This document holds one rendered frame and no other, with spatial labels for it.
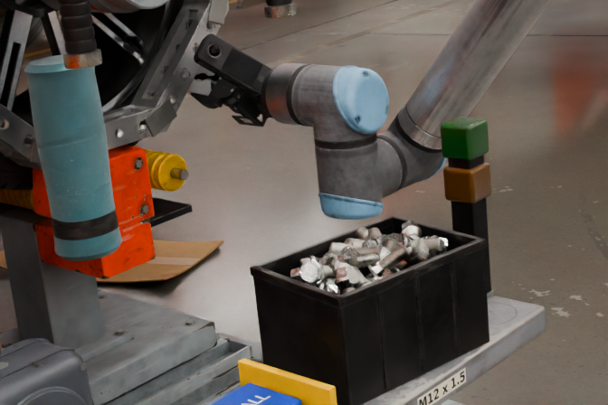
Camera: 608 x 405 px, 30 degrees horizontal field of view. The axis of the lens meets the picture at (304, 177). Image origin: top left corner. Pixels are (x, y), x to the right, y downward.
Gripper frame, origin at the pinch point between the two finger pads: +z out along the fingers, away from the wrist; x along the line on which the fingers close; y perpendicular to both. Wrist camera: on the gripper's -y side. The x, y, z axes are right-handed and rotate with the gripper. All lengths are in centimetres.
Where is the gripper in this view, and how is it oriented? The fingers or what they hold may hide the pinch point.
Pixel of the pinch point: (185, 77)
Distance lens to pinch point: 181.9
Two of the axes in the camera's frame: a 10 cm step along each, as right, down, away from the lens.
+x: 4.0, -8.7, 3.0
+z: -7.4, -1.1, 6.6
